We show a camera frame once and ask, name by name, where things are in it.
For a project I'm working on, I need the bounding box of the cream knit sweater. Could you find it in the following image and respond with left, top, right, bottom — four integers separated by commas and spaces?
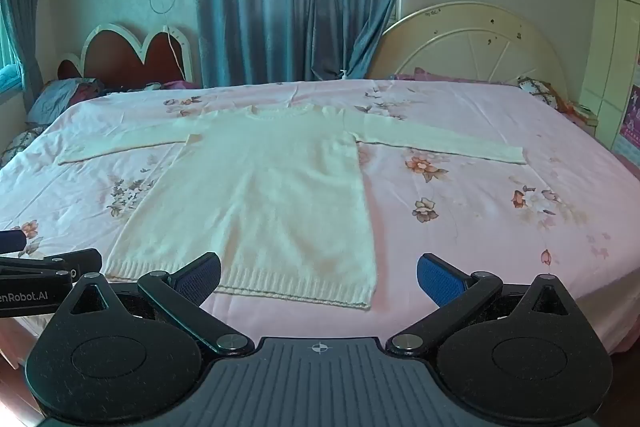
57, 103, 528, 310

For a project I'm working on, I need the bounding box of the cream round headboard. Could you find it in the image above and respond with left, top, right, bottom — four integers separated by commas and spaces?
367, 2, 571, 100

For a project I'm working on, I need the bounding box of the cream wardrobe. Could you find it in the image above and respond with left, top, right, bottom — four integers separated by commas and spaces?
580, 0, 640, 180

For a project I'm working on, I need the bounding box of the lattice patterned cushion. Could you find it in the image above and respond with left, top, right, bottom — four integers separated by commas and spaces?
517, 77, 561, 110

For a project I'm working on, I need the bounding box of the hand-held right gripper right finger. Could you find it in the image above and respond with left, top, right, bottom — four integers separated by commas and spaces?
387, 252, 576, 356

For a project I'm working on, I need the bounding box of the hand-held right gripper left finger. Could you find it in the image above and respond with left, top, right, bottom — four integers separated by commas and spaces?
65, 252, 253, 356

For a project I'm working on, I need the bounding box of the lattice patterned pillow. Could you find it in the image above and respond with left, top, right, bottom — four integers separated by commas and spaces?
0, 124, 48, 168

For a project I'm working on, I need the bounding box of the window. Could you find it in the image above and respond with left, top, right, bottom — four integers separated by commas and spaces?
0, 22, 23, 98

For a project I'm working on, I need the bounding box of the purple poster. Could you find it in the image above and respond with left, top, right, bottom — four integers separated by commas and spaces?
617, 84, 640, 148

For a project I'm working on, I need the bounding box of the pink floral bedsheet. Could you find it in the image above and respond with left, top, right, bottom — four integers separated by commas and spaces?
0, 78, 640, 365

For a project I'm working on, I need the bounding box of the pink pillow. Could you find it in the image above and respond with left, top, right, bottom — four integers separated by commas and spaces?
395, 67, 521, 86

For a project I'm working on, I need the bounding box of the teal cloth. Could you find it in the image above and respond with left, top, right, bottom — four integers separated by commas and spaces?
0, 66, 22, 92

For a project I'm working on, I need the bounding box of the blue pillow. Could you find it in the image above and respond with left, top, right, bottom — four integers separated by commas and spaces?
27, 78, 101, 125

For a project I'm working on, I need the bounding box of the pile of dark clothes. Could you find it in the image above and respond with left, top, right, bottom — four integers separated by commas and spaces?
97, 79, 191, 95

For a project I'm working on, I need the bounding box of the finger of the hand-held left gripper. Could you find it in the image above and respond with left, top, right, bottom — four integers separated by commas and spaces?
0, 230, 27, 254
0, 249, 104, 279

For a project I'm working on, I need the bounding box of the red scalloped headboard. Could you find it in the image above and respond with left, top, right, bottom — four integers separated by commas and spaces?
56, 23, 195, 84

